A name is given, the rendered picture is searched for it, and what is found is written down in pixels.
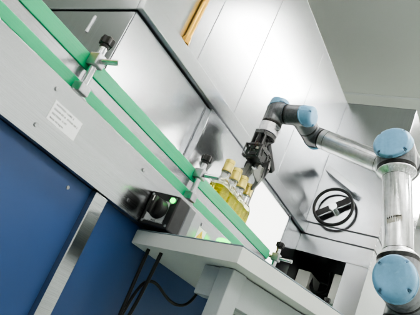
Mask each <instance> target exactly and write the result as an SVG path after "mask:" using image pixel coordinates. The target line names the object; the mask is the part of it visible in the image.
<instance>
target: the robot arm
mask: <svg viewBox="0 0 420 315"><path fill-rule="evenodd" d="M317 121H318V111H317V109H316V108H315V107H314V106H308V105H295V104H290V103H289V101H288V100H287V99H285V98H283V97H279V96H276V97H273V98H272V99H271V101H270V103H269V104H268V105H267V109H266V112H265V114H264V116H263V119H262V121H261V123H260V125H259V128H258V129H256V130H255V133H254V135H253V137H252V140H251V142H246V144H245V147H244V149H243V151H242V153H241V155H242V156H243V157H244V158H246V159H247V161H246V162H245V165H244V167H240V169H242V170H243V172H242V175H244V176H247V177H248V178H249V177H250V175H251V174H252V173H253V176H254V183H253V185H252V188H251V190H254V189H255V188H256V187H257V186H258V185H259V184H260V183H261V182H262V180H263V179H264V178H265V177H266V175H267V174H268V173H273V172H274V171H275V167H274V159H273V152H272V147H271V144H273V143H274V142H275V140H276V138H277V136H278V134H279V132H280V129H281V126H282V125H283V124H285V125H292V126H294V127H295V128H296V130H297V131H298V133H299V134H300V136H301V137H302V139H303V141H304V143H305V145H306V146H307V147H308V148H309V149H312V150H318V149H321V150H323V151H326V152H327V153H330V154H333V155H335V156H337V157H339V158H342V159H345V160H347V161H349V162H351V163H354V164H357V165H358V166H361V167H363V168H366V169H368V170H370V171H373V172H375V173H376V175H377V177H379V178H381V179H382V251H381V252H379V253H378V254H377V256H376V264H375V265H374V268H373V270H372V282H373V285H374V288H375V290H376V292H377V293H378V295H379V296H380V297H381V298H382V299H383V300H384V302H385V303H386V305H385V308H384V312H383V315H420V256H419V255H418V254H416V253H415V252H414V226H413V189H412V181H414V180H415V179H416V178H417V177H418V176H419V174H420V157H419V154H418V151H417V149H416V146H415V144H414V139H413V137H412V136H411V135H410V134H409V133H408V132H407V131H406V130H404V129H400V128H391V129H387V130H385V131H383V132H382V133H381V134H380V135H377V137H376V138H375V140H374V142H373V147H370V146H367V145H365V144H362V143H360V142H357V141H354V140H352V139H349V138H347V137H344V136H342V135H339V134H336V133H334V132H331V131H328V130H326V129H323V128H321V127H319V126H318V124H317ZM246 147H247V149H246V152H245V153H244V150H245V148H246ZM252 167H254V168H255V167H257V169H254V170H253V168H252Z"/></svg>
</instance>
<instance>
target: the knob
mask: <svg viewBox="0 0 420 315"><path fill-rule="evenodd" d="M146 211H147V212H148V213H149V214H150V215H151V216H152V217H153V218H155V219H159V218H161V217H163V216H164V215H165V214H166V213H167V211H168V204H167V202H166V201H165V200H163V199H161V198H160V197H159V196H158V195H155V194H154V196H153V197H152V199H151V200H150V201H149V202H148V204H147V210H146Z"/></svg>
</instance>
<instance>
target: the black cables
mask: <svg viewBox="0 0 420 315"><path fill-rule="evenodd" d="M149 252H150V249H148V248H147V249H146V252H145V253H144V256H143V258H142V261H141V263H140V265H139V267H138V269H137V272H136V274H135V277H134V279H133V281H132V283H131V286H130V288H129V291H128V292H127V295H126V297H125V299H124V302H123V304H122V306H121V308H120V311H119V313H118V315H124V314H125V312H126V310H127V309H128V307H129V305H130V303H131V302H132V300H133V299H134V297H135V295H136V294H137V293H138V291H139V290H140V289H141V288H142V289H141V291H140V293H139V295H138V296H137V298H136V300H135V302H134V304H133V305H132V307H131V309H130V311H129V312H128V314H127V315H132V313H133V312H134V310H135V308H136V306H137V305H138V302H139V301H140V299H141V297H142V295H143V294H144V292H145V290H146V288H147V286H148V284H149V283H152V284H154V285H156V286H157V287H158V288H159V290H160V291H161V293H162V295H163V296H164V297H165V298H166V299H167V301H169V302H170V303H171V304H172V305H174V306H177V307H184V306H187V305H189V304H190V303H192V302H193V301H194V299H195V298H196V296H197V294H196V293H195V295H194V296H193V297H192V298H191V299H190V300H189V301H188V302H186V303H184V304H178V303H175V302H174V301H172V300H171V299H170V298H169V297H168V296H167V295H166V293H165V292H164V291H163V289H162V287H161V286H160V285H159V284H158V283H157V282H156V281H153V280H151V278H152V276H153V274H154V272H155V270H156V268H157V266H158V263H159V261H160V259H161V257H162V255H163V254H162V253H161V252H160V253H159V254H158V256H157V258H156V261H155V263H154V265H153V267H152V269H151V271H150V273H149V276H148V277H147V279H146V281H143V282H142V283H141V284H140V285H139V286H138V287H137V288H136V290H135V291H134V292H133V294H132V295H131V293H132V291H133V289H134V286H135V284H136V281H137V280H138V277H139V275H140V272H141V270H142V268H143V266H144V263H145V261H146V259H147V256H148V254H149ZM130 295H131V297H130Z"/></svg>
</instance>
